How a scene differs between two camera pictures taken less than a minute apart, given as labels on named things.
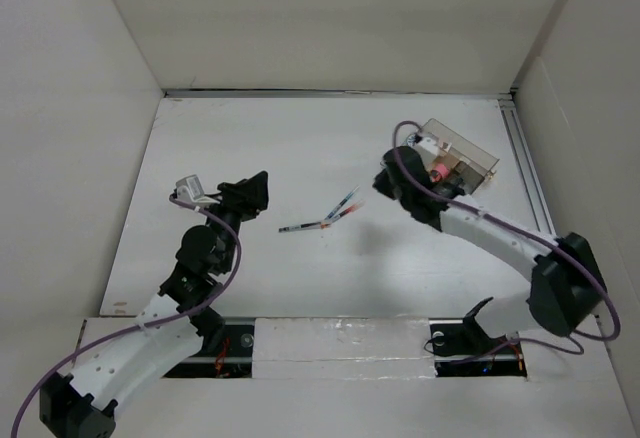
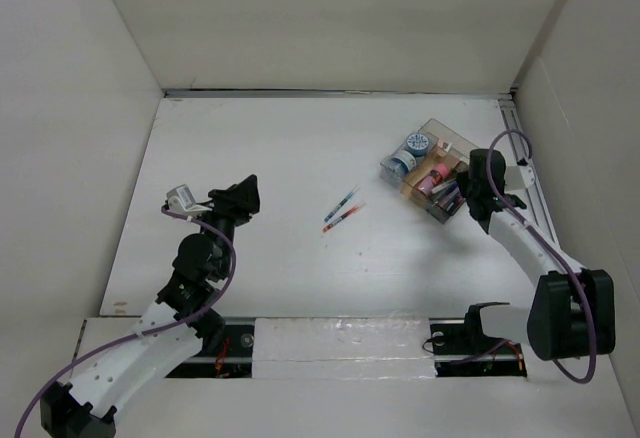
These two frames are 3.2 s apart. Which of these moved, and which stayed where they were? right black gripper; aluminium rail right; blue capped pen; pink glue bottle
Moved: right black gripper
Stayed: blue capped pen; aluminium rail right; pink glue bottle
